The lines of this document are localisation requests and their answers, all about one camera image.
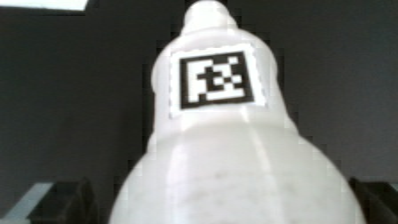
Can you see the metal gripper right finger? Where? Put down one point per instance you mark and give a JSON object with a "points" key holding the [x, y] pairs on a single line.
{"points": [[377, 196]]}

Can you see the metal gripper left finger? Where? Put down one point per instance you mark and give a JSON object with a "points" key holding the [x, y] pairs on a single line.
{"points": [[57, 203]]}

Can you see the white lamp bulb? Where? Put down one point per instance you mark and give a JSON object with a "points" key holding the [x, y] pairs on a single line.
{"points": [[231, 170]]}

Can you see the white marker sheet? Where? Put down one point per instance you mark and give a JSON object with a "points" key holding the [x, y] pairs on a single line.
{"points": [[68, 5]]}

